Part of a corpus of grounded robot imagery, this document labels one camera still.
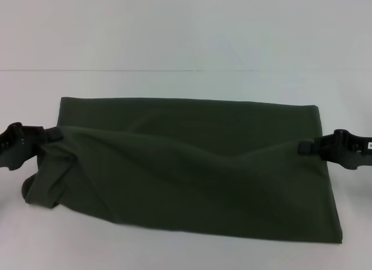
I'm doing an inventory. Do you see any dark green t-shirt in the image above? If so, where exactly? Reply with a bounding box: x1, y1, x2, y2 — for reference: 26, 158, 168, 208
22, 97, 345, 245

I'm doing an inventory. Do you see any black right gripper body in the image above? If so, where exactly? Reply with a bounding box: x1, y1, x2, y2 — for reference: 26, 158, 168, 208
318, 129, 372, 170

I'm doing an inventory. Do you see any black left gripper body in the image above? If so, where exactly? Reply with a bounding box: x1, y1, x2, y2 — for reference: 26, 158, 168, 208
0, 122, 45, 171

